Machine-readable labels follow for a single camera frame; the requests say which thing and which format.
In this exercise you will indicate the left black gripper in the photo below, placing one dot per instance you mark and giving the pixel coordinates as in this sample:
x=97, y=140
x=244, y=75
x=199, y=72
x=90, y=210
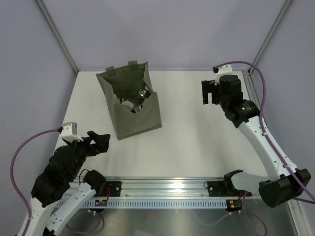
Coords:
x=101, y=143

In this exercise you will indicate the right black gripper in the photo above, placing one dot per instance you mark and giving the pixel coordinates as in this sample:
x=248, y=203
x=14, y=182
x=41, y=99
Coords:
x=209, y=87

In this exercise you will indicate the white square lotion bottle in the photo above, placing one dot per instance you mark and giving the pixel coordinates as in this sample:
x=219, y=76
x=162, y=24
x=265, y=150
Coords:
x=128, y=105

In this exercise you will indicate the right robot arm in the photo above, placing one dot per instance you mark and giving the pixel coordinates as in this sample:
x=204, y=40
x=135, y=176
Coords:
x=284, y=181

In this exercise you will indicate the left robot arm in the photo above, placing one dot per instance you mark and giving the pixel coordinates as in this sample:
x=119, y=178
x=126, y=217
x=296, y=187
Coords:
x=50, y=186

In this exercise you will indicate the olive green canvas bag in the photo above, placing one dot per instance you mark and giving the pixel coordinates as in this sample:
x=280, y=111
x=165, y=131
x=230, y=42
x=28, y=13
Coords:
x=123, y=83

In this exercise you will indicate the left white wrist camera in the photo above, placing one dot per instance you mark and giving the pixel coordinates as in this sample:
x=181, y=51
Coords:
x=69, y=132

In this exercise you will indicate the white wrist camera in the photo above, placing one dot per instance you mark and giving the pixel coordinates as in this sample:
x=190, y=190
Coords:
x=220, y=71
x=69, y=132

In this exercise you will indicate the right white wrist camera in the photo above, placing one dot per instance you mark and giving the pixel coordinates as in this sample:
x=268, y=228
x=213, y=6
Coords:
x=220, y=71

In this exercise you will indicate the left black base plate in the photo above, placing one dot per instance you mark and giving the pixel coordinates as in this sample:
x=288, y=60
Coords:
x=111, y=188

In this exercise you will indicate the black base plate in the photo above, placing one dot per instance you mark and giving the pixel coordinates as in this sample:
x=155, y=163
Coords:
x=111, y=188
x=218, y=189

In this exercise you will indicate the aluminium mounting rail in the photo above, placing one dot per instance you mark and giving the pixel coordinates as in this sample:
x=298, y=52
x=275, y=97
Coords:
x=177, y=187

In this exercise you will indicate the white slotted cable duct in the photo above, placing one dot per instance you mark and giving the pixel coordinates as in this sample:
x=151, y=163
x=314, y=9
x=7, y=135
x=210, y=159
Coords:
x=155, y=204

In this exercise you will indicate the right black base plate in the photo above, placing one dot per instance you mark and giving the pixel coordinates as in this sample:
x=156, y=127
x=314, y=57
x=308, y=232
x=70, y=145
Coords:
x=218, y=189

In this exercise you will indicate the right aluminium frame post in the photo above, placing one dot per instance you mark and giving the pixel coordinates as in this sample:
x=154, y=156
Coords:
x=272, y=31

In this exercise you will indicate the aluminium frame post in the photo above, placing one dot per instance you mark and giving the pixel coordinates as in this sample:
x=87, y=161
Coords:
x=272, y=31
x=43, y=9

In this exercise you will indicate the left aluminium frame post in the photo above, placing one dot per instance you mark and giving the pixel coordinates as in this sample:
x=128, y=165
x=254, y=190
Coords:
x=43, y=9

